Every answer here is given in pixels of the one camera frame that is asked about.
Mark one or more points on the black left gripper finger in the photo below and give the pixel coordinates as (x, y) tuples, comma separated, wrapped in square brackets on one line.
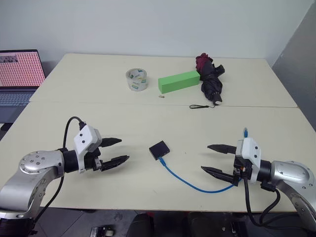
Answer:
[(111, 142), (116, 161)]

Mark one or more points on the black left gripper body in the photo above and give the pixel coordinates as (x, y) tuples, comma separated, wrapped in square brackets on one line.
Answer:
[(93, 161)]

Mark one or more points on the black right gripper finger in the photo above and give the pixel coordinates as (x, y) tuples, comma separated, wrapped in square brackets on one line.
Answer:
[(217, 174), (222, 148)]

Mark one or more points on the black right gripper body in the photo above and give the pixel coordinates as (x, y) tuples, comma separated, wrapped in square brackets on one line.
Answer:
[(240, 170)]

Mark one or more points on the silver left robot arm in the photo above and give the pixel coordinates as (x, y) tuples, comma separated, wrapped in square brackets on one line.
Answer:
[(32, 163)]

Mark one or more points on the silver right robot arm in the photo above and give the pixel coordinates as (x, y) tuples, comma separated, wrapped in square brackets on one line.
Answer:
[(291, 172)]

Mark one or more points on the small black adapter box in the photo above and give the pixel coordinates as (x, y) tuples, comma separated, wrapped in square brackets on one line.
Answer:
[(159, 149)]

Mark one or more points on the clear packing tape roll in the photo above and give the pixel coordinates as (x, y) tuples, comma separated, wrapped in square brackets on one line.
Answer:
[(132, 85)]

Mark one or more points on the black folded umbrella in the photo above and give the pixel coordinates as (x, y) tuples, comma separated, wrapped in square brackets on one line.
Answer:
[(211, 86)]

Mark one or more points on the dark rounded shape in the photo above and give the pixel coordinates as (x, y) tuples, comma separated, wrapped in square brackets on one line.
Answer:
[(143, 225)]

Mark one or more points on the small black white device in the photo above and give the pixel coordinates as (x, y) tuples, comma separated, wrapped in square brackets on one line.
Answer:
[(102, 232)]

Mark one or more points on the green foam block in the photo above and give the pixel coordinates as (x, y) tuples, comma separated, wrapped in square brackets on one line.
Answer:
[(177, 81)]

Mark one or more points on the open laptop with pink screen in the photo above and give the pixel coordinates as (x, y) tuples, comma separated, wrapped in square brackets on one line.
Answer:
[(19, 69)]

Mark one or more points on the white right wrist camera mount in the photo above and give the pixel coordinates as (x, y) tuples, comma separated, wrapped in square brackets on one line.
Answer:
[(251, 150)]

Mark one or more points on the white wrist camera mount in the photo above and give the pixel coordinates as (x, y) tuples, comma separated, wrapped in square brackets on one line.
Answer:
[(251, 150), (84, 138)]

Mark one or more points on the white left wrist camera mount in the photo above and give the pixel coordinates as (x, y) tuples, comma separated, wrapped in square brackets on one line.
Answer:
[(84, 138)]

